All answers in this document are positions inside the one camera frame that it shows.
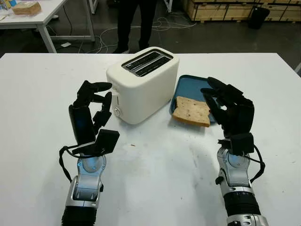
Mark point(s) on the wooden crate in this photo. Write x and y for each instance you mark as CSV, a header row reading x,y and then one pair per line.
x,y
223,9

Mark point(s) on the blue and yellow box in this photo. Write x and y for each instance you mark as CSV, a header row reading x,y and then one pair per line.
x,y
4,4

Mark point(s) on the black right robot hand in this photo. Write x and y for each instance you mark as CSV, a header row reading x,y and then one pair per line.
x,y
240,113

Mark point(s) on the white side table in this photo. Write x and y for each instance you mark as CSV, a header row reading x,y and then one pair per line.
x,y
35,16

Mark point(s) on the small white floor plate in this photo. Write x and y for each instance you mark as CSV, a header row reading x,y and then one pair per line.
x,y
66,44

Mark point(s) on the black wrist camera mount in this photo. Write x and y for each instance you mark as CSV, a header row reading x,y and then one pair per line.
x,y
105,141
242,142

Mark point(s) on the white toaster lever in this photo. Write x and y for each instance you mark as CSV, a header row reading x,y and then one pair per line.
x,y
115,92

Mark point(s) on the white toaster dial knob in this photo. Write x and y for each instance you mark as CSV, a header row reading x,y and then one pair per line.
x,y
117,112

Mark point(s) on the bagged bread loaf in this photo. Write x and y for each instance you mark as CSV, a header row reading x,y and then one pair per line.
x,y
27,8

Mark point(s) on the brown bread slice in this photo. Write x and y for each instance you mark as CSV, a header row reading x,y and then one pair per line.
x,y
190,110

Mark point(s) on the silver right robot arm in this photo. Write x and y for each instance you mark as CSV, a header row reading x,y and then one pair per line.
x,y
237,183

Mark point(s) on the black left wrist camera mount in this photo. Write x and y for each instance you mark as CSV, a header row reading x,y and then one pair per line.
x,y
105,141

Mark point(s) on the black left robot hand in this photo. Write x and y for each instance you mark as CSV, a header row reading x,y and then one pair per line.
x,y
80,117

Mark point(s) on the person in dark clothes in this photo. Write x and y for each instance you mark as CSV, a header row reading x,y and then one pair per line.
x,y
124,21

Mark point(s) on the cream white two-slot toaster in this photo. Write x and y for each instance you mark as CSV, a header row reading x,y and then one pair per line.
x,y
145,94

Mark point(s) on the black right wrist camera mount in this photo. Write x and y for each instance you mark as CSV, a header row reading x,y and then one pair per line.
x,y
242,142

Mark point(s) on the black waste bin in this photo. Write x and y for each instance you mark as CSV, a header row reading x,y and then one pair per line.
x,y
258,17

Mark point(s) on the blue plastic tray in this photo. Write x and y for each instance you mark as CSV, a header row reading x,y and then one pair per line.
x,y
188,87

